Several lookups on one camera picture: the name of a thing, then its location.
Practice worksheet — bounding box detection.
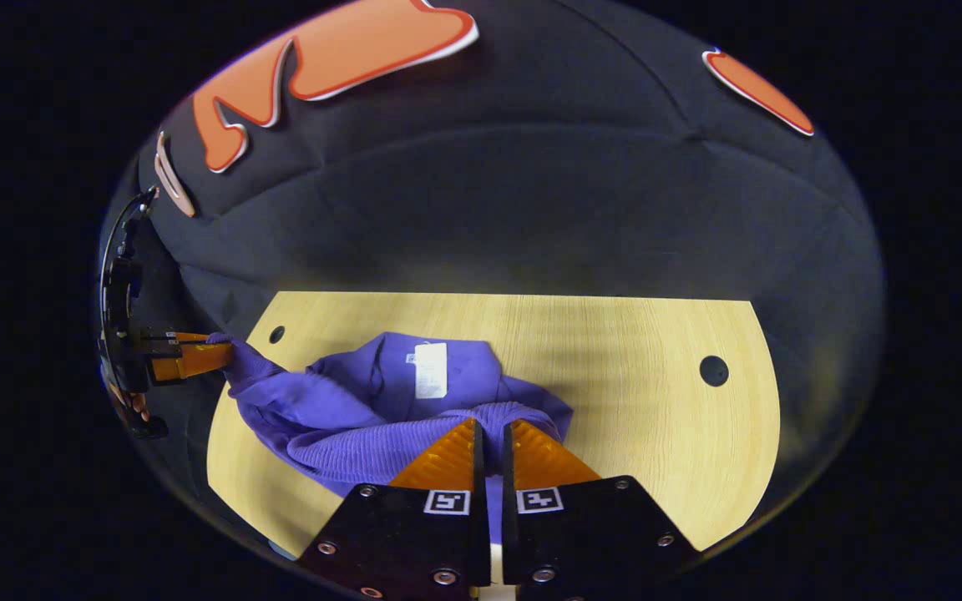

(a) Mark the black backdrop cloth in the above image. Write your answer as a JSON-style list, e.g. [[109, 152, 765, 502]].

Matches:
[[99, 0, 887, 552]]

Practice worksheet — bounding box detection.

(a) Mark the purple shirt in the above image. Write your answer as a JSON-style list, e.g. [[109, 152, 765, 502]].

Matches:
[[205, 331, 574, 543]]

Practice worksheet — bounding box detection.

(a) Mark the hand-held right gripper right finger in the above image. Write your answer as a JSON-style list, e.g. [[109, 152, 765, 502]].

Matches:
[[500, 417, 701, 601]]

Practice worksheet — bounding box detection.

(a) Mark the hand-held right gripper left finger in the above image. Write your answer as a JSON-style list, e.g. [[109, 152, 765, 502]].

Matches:
[[296, 417, 493, 601]]

